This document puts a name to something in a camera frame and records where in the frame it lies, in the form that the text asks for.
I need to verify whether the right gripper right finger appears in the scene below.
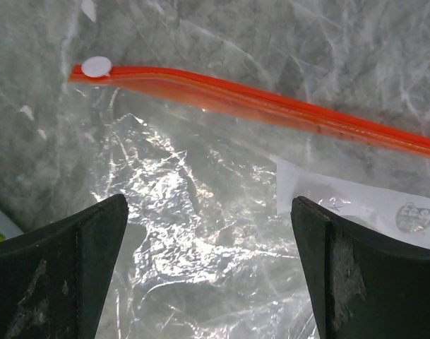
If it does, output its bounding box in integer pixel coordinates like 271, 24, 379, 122
291, 196, 430, 339

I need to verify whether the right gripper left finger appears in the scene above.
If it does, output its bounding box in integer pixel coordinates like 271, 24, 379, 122
0, 194, 129, 338

